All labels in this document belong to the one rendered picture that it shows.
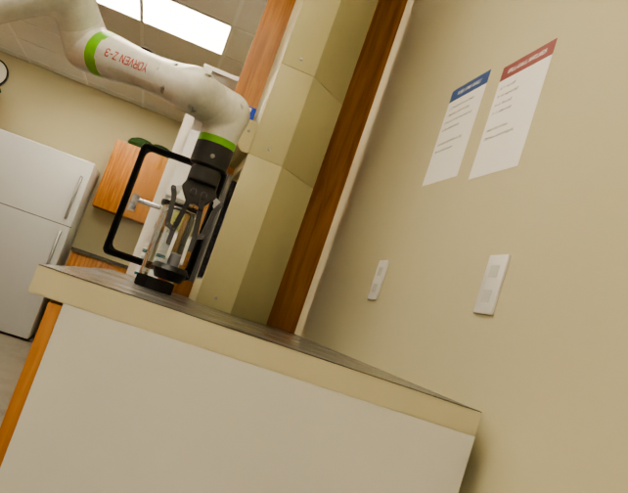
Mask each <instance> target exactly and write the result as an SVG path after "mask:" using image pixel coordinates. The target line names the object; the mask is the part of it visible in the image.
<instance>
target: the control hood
mask: <svg viewBox="0 0 628 493"><path fill-rule="evenodd" d="M257 127H258V122H256V121H253V120H251V119H250V120H249V123H248V125H247V127H246V129H245V130H244V132H243V134H242V136H241V137H240V139H239V142H238V144H237V146H236V149H235V153H234V154H233V156H232V159H231V162H230V165H229V166H230V167H232V168H236V167H237V165H238V164H239V163H240V162H241V161H242V160H243V158H244V157H245V156H246V155H247V154H248V152H249V149H250V146H251V143H252V141H253V138H254V135H255V132H256V130H257Z"/></svg>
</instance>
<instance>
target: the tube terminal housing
mask: <svg viewBox="0 0 628 493"><path fill-rule="evenodd" d="M267 94H268V95H267ZM266 96H267V97H266ZM265 97H266V100H265V103H264V106H263V108H262V111H261V114H260V117H259V119H257V118H258V115H259V112H260V109H261V107H262V104H263V101H264V99H265ZM341 107H342V104H341V103H340V102H339V101H338V100H337V99H336V98H335V97H334V96H333V95H332V94H331V93H330V92H329V91H328V90H327V89H326V88H325V87H324V86H323V85H322V84H321V83H320V82H319V81H318V80H317V79H316V78H315V77H313V76H311V75H309V74H306V73H304V72H302V71H299V70H297V69H295V68H292V67H289V66H286V65H284V64H280V65H279V67H278V68H277V70H276V71H275V73H274V74H273V76H272V77H271V79H270V81H269V82H268V84H267V85H266V87H265V88H264V90H263V92H262V95H261V98H260V100H259V103H258V106H257V109H256V113H255V115H254V118H253V121H256V122H258V127H257V130H256V132H255V135H254V138H253V141H252V143H251V146H250V149H249V152H248V154H247V155H246V156H245V157H244V158H243V160H242V161H241V162H240V163H239V164H238V165H237V167H236V168H235V170H234V173H233V177H232V180H233V181H235V182H237V185H236V188H235V190H234V193H233V196H232V198H231V200H230V203H229V206H228V211H227V213H226V216H225V219H224V222H223V224H222V227H221V230H220V231H219V234H218V237H217V239H216V242H215V245H214V248H213V250H212V253H211V256H210V258H209V260H208V263H207V266H206V269H205V272H204V274H203V277H202V279H197V277H196V279H195V282H194V283H193V286H192V289H191V292H190V294H189V298H190V299H191V300H192V301H194V302H197V303H200V304H202V305H205V306H208V307H211V308H214V309H217V310H220V311H223V312H226V313H229V314H232V315H235V316H239V317H242V318H245V319H248V320H251V321H253V322H257V323H260V324H263V325H266V324H267V321H268V318H269V315H270V312H271V310H272V307H273V304H274V301H275V298H276V295H277V292H278V289H279V286H280V284H281V282H282V279H283V276H284V273H285V270H286V267H287V264H288V261H289V259H290V256H291V253H292V248H293V245H294V242H295V239H296V237H297V234H298V231H299V228H300V225H301V222H302V219H303V216H304V213H305V211H306V208H307V206H308V203H309V200H310V197H311V194H312V191H313V188H314V185H315V183H316V180H317V177H318V174H319V171H320V168H321V165H322V162H323V159H324V157H325V154H326V151H327V148H328V146H329V143H330V140H331V137H332V134H333V132H334V129H335V126H336V121H337V118H338V115H339V112H340V109H341ZM232 180H231V181H232ZM197 276H198V275H197Z"/></svg>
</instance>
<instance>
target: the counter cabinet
mask: <svg viewBox="0 0 628 493"><path fill-rule="evenodd" d="M474 439H475V436H472V435H469V434H465V433H462V432H459V431H456V430H454V429H451V428H448V427H445V426H440V425H437V424H434V423H430V422H427V421H424V420H421V419H418V418H415V417H412V416H409V415H406V414H403V413H400V412H396V411H393V410H390V409H387V408H384V407H382V406H379V405H376V404H373V403H370V402H367V401H364V400H360V399H357V398H354V397H351V396H348V395H345V394H342V393H339V392H336V391H333V390H330V389H327V388H324V387H321V386H318V385H315V384H312V383H309V382H306V381H301V380H298V379H295V378H292V377H288V376H285V375H282V374H279V373H276V372H273V371H270V370H267V369H264V368H261V367H258V366H255V365H251V364H249V363H246V362H243V361H240V360H237V359H234V358H231V357H228V356H225V355H222V354H218V353H215V352H212V351H209V350H206V349H203V348H200V347H197V346H194V345H191V344H189V343H186V342H182V341H179V340H176V339H173V338H170V337H167V336H162V335H159V334H156V333H153V332H150V331H146V330H143V329H140V328H137V327H134V326H131V325H128V324H125V323H122V322H119V321H116V320H114V319H110V318H107V317H104V316H101V315H98V314H95V313H92V312H89V311H86V310H83V309H80V308H77V307H73V306H70V305H67V304H64V303H61V302H58V301H56V300H52V301H49V302H48V304H47V307H46V309H45V312H44V315H43V317H42V320H41V322H40V325H39V328H38V330H37V333H36V335H35V338H34V340H33V343H32V346H31V347H30V350H29V352H28V355H27V358H26V360H25V363H24V365H23V368H22V372H21V375H20V377H19V380H18V382H17V385H16V388H15V390H14V393H13V395H12V398H11V401H10V403H9V406H8V408H7V411H6V414H5V416H4V419H3V421H2V424H1V426H0V493H458V492H459V489H460V486H461V483H462V479H463V476H464V473H465V469H466V466H467V463H468V460H469V456H470V453H471V448H472V445H473V442H474Z"/></svg>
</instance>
